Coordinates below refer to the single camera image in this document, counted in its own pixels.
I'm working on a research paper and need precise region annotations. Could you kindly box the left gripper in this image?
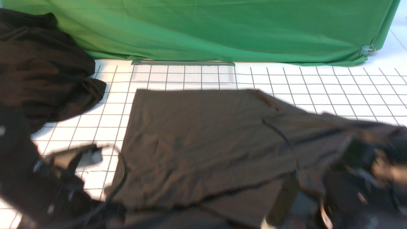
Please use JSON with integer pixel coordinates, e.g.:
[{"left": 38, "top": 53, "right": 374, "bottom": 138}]
[{"left": 33, "top": 144, "right": 103, "bottom": 178}]

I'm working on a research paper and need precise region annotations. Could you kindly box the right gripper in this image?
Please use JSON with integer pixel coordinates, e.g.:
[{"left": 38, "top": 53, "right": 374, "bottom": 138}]
[{"left": 261, "top": 171, "right": 334, "bottom": 229}]

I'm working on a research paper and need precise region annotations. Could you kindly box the gray long-sleeve top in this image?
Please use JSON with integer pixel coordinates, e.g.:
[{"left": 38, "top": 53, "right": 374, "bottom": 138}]
[{"left": 105, "top": 89, "right": 406, "bottom": 229}]

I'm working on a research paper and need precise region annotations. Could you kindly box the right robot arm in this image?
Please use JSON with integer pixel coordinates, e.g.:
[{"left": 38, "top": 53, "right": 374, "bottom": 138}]
[{"left": 260, "top": 132, "right": 406, "bottom": 229}]

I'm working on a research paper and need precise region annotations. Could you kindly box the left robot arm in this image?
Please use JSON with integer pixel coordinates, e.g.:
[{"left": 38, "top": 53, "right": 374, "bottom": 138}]
[{"left": 0, "top": 104, "right": 107, "bottom": 229}]

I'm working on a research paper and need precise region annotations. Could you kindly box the black cloth pile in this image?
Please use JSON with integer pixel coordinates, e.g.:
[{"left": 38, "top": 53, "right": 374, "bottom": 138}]
[{"left": 0, "top": 8, "right": 107, "bottom": 134}]

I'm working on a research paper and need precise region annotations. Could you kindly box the blue binder clip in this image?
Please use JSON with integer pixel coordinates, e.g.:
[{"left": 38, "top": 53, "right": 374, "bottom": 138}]
[{"left": 360, "top": 45, "right": 376, "bottom": 57}]

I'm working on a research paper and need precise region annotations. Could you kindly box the green backdrop cloth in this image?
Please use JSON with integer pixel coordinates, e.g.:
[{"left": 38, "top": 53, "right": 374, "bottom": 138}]
[{"left": 1, "top": 0, "right": 400, "bottom": 66}]

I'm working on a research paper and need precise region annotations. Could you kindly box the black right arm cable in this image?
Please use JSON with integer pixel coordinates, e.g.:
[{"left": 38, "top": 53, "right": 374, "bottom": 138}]
[{"left": 261, "top": 118, "right": 301, "bottom": 178}]

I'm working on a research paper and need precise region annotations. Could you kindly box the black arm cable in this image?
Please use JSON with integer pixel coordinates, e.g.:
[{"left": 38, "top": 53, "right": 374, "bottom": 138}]
[
  {"left": 79, "top": 149, "right": 129, "bottom": 223},
  {"left": 261, "top": 118, "right": 301, "bottom": 178}
]

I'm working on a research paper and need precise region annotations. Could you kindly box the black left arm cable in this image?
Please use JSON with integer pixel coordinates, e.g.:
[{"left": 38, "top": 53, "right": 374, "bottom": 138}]
[{"left": 79, "top": 149, "right": 129, "bottom": 223}]

